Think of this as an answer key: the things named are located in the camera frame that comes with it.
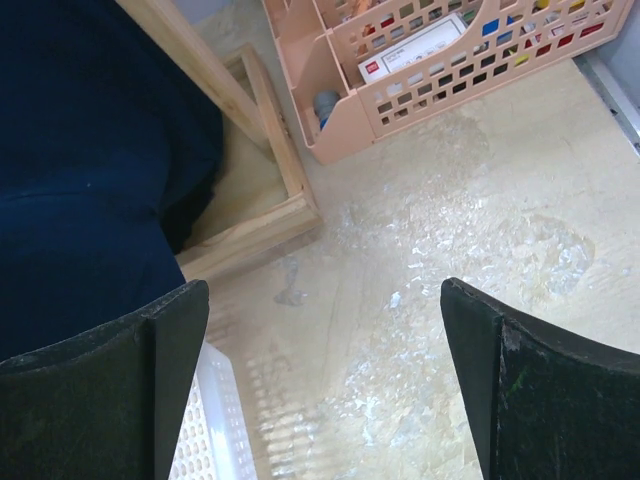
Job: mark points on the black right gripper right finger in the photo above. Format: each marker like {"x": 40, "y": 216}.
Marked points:
{"x": 541, "y": 402}

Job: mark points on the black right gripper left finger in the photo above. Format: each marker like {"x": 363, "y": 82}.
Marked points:
{"x": 107, "y": 403}

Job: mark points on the navy blue t shirt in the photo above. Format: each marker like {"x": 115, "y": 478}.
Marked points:
{"x": 108, "y": 155}

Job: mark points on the white plastic basket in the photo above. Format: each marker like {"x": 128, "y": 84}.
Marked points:
{"x": 213, "y": 441}

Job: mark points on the wooden clothes rack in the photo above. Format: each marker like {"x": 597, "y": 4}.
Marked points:
{"x": 263, "y": 198}

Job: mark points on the grey blue bottle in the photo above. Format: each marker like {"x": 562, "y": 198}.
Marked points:
{"x": 324, "y": 103}

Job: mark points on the pink plastic file organizer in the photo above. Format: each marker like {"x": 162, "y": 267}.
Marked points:
{"x": 321, "y": 44}

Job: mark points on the white red label box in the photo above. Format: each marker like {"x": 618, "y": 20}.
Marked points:
{"x": 416, "y": 47}

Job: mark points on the aluminium frame rail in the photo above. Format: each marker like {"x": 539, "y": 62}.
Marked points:
{"x": 616, "y": 100}

